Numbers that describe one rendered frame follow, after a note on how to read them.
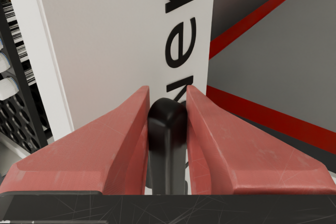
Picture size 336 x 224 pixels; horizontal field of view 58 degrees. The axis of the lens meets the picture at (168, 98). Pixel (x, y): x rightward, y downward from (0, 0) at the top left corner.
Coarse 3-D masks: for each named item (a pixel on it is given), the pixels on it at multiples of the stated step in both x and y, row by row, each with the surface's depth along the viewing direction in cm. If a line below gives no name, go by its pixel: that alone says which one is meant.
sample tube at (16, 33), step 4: (16, 24) 20; (12, 28) 19; (16, 28) 19; (12, 32) 19; (16, 32) 19; (20, 32) 20; (12, 36) 19; (16, 36) 19; (20, 36) 20; (0, 40) 19; (16, 40) 20; (20, 40) 20; (0, 44) 19; (0, 48) 19
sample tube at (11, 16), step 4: (4, 4) 19; (8, 4) 19; (4, 8) 18; (8, 8) 19; (12, 8) 19; (4, 12) 18; (8, 12) 19; (12, 12) 19; (8, 16) 19; (12, 16) 19; (8, 20) 19; (12, 20) 19
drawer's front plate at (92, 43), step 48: (48, 0) 9; (96, 0) 11; (144, 0) 13; (192, 0) 16; (48, 48) 10; (96, 48) 12; (144, 48) 14; (48, 96) 12; (96, 96) 12; (144, 192) 19
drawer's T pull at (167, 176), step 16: (160, 112) 11; (176, 112) 11; (160, 128) 11; (176, 128) 11; (160, 144) 12; (176, 144) 12; (160, 160) 12; (176, 160) 12; (160, 176) 13; (176, 176) 13; (160, 192) 13; (176, 192) 14
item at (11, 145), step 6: (42, 126) 33; (0, 132) 32; (0, 138) 32; (6, 138) 32; (6, 144) 32; (12, 144) 31; (12, 150) 32; (18, 150) 30; (24, 150) 30; (24, 156) 30
